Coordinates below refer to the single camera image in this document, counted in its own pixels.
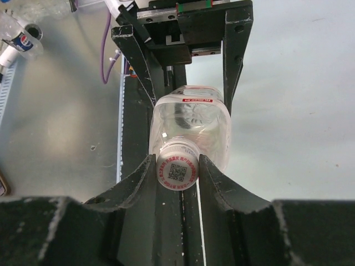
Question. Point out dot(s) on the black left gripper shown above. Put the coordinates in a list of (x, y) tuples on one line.
[(162, 34)]

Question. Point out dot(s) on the white bottle cap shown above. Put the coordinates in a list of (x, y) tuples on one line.
[(177, 164)]

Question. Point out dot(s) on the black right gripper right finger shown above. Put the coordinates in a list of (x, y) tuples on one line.
[(241, 228)]

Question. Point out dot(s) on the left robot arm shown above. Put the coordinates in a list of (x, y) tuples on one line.
[(158, 37)]

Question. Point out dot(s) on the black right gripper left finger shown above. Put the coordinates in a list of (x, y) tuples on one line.
[(113, 228)]

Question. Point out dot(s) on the fruit tea bottle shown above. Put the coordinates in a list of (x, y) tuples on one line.
[(196, 113)]

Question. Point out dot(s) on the white slotted cable duct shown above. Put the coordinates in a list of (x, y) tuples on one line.
[(120, 121)]

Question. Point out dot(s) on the pepsi bottle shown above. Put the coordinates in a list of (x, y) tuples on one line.
[(18, 39)]

